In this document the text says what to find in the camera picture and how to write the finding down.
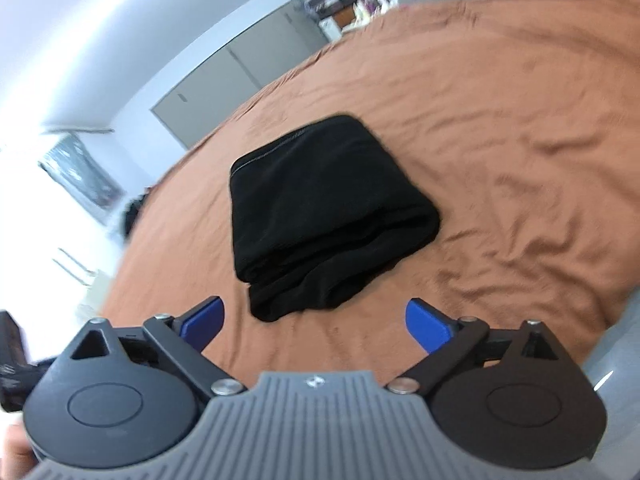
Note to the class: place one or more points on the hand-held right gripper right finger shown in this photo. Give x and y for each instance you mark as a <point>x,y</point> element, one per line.
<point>425,322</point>

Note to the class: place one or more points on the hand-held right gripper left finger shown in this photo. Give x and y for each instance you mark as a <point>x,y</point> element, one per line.
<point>205,317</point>

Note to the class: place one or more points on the black pants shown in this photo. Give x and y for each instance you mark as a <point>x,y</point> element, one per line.
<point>320,210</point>

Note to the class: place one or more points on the white rack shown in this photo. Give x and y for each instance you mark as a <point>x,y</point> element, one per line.
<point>82,275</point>

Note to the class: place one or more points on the grey crinkled plastic sheet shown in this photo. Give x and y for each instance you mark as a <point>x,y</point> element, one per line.
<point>80,175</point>

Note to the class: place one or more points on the brown bed sheet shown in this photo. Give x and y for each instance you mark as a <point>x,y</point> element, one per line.
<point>500,135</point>

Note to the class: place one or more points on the grey wardrobe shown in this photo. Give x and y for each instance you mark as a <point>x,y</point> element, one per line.
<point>235,67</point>

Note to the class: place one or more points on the orange wooden side table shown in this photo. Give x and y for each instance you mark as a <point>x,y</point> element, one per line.
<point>350,19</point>

